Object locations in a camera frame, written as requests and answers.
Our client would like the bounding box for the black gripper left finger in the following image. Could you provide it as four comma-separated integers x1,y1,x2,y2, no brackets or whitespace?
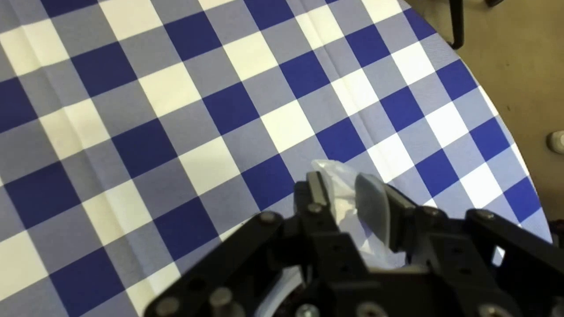
295,171,366,276

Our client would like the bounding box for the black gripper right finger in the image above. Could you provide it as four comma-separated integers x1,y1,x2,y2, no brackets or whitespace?
355,174,447,275

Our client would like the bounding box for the clear plastic measuring jar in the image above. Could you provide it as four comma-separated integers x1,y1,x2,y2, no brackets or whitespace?
253,158,413,317

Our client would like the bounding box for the black chair leg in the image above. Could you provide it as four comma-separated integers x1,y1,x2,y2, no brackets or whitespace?
450,0,466,49

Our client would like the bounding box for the blue white checkered tablecloth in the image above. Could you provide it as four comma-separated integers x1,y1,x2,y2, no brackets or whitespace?
0,0,549,317

